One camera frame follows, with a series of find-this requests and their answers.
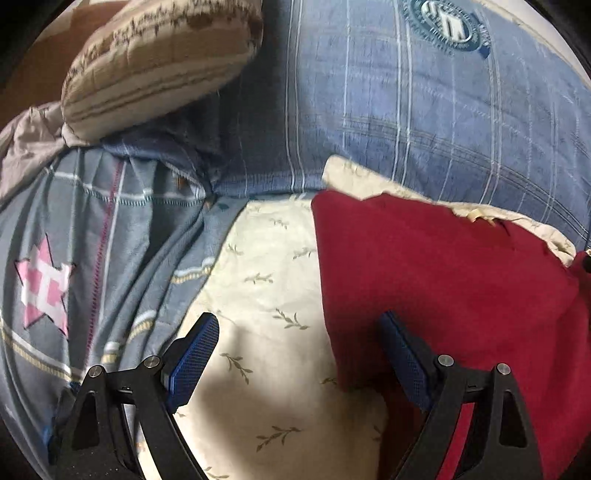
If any red knit garment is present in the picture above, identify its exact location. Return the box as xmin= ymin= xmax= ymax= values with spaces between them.
xmin=311 ymin=191 xmax=590 ymax=479

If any cream leaf-print quilt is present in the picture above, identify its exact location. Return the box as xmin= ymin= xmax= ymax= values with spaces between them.
xmin=133 ymin=154 xmax=577 ymax=480

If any grey star-print bedsheet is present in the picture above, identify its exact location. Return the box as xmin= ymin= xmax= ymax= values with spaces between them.
xmin=1 ymin=148 xmax=245 ymax=479

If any grey crumpled cloth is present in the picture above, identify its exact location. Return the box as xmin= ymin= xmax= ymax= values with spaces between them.
xmin=0 ymin=102 xmax=90 ymax=205

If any blue plaid pillow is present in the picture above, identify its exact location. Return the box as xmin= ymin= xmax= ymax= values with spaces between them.
xmin=214 ymin=1 xmax=590 ymax=249

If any brown padded headboard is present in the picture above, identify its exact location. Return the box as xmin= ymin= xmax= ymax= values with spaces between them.
xmin=1 ymin=1 xmax=125 ymax=126

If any beige striped floral pillow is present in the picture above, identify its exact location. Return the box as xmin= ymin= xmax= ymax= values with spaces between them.
xmin=60 ymin=0 xmax=263 ymax=142

